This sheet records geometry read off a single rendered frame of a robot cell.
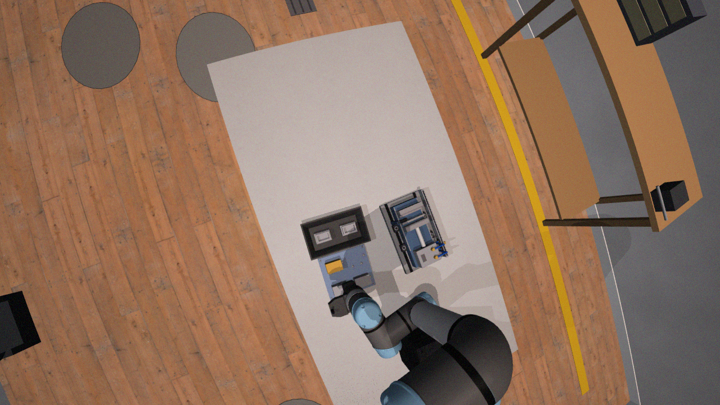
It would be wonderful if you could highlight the orange rectangular block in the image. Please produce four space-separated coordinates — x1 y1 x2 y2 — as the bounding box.
325 259 343 275

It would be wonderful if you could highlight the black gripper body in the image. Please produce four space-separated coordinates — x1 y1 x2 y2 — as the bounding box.
328 280 367 317

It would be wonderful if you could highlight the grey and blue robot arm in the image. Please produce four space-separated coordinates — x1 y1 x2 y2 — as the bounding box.
348 292 513 405

